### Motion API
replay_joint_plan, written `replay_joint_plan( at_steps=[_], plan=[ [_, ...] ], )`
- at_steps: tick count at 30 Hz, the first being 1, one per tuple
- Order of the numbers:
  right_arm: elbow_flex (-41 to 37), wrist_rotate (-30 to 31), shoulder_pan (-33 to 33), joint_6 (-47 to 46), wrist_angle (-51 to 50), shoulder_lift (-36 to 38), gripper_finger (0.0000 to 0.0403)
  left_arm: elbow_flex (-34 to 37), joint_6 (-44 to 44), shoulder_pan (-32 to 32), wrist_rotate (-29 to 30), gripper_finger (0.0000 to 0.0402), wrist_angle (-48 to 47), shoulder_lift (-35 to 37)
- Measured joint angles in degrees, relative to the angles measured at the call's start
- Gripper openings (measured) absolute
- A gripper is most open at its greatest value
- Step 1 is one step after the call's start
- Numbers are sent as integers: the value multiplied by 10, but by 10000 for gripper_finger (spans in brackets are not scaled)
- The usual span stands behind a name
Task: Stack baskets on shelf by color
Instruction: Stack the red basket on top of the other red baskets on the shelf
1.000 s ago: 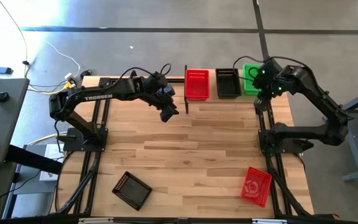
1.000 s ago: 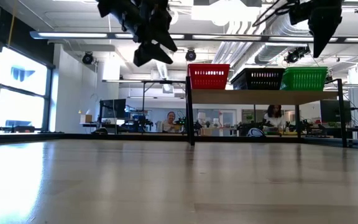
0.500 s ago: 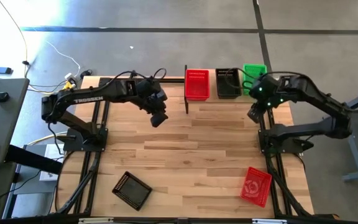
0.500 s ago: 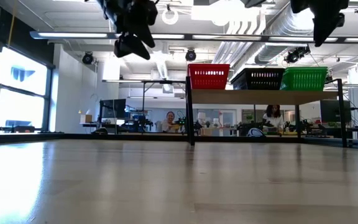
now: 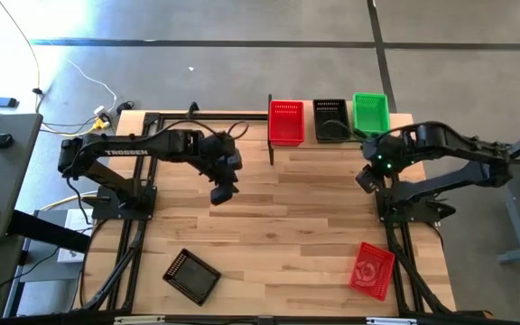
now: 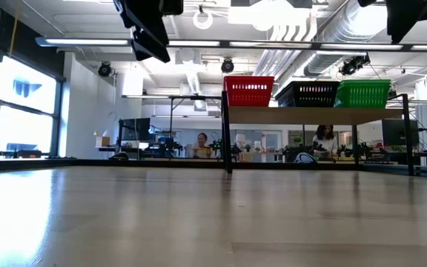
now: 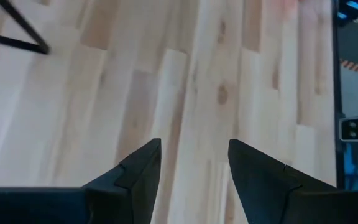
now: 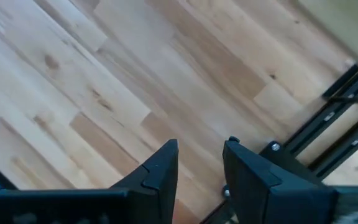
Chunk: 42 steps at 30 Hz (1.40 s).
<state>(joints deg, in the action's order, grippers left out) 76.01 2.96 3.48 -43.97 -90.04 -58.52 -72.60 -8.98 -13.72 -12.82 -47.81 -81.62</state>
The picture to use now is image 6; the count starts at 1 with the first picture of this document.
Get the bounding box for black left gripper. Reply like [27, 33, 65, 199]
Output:
[113, 0, 184, 62]

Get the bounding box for red plastic slotted basket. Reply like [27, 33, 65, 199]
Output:
[224, 79, 274, 108]

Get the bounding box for dark plastic slotted basket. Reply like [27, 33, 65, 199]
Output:
[274, 80, 341, 108]

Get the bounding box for black computer monitor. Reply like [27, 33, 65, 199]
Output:
[119, 117, 151, 142]

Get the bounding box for black box-shaped monitor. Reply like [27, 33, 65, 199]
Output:
[381, 118, 420, 147]

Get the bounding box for white ceiling pipes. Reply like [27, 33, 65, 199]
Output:
[252, 14, 320, 77]

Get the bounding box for person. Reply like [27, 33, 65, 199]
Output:
[192, 132, 215, 159]
[311, 124, 339, 161]

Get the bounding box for black ceiling beam with lights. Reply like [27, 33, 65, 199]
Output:
[35, 36, 427, 53]

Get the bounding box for white and blue ball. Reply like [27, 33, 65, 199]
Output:
[294, 151, 316, 165]

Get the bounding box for white hanging ring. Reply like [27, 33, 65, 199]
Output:
[192, 9, 214, 30]

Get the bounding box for black ceiling-mounted camera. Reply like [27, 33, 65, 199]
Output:
[338, 54, 371, 77]
[220, 57, 235, 74]
[97, 61, 113, 78]

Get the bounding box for black metal desk frame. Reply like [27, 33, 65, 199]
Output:
[121, 94, 222, 160]

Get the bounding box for black table edge rail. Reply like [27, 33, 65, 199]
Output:
[0, 158, 427, 179]

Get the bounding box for yellow hanging cable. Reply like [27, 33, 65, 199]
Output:
[8, 0, 21, 56]

